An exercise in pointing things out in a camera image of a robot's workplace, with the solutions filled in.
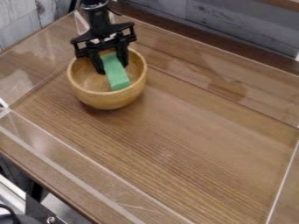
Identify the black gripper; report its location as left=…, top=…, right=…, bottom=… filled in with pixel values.
left=69, top=0, right=136, bottom=74

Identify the green rectangular block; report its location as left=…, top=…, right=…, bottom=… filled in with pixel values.
left=101, top=52, right=130, bottom=91

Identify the brown wooden bowl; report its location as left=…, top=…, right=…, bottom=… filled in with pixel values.
left=66, top=48, right=146, bottom=110

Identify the clear acrylic barrier tray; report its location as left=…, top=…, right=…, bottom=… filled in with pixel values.
left=0, top=17, right=299, bottom=224

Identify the black metal bracket with bolt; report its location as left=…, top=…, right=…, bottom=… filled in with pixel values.
left=24, top=195, right=66, bottom=224

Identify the black cable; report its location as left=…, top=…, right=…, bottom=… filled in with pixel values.
left=0, top=202, right=21, bottom=224

